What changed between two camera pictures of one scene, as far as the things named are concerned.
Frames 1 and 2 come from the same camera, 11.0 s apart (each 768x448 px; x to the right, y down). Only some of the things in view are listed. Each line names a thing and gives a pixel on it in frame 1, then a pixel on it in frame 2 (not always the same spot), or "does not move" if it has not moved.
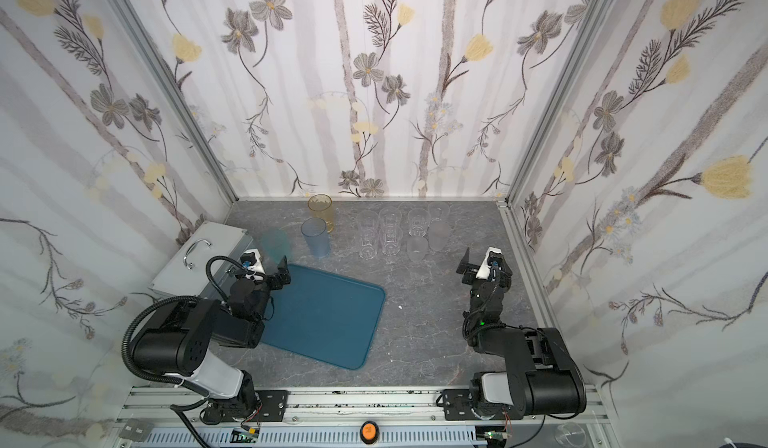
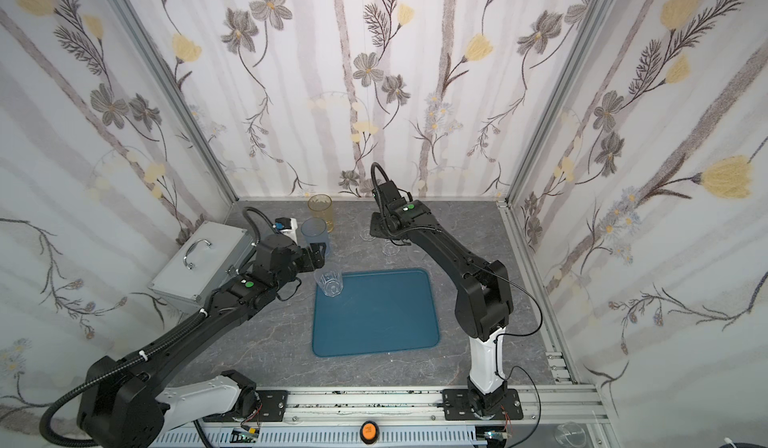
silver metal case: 185,272 does not move
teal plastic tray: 325,316 -> 377,311
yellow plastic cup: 321,206 does not move
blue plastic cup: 316,234 does not move
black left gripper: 271,279 -> 315,255
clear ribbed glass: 368,223 -> 330,281
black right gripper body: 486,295 -> 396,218
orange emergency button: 369,432 does not move
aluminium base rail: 357,418 does not move
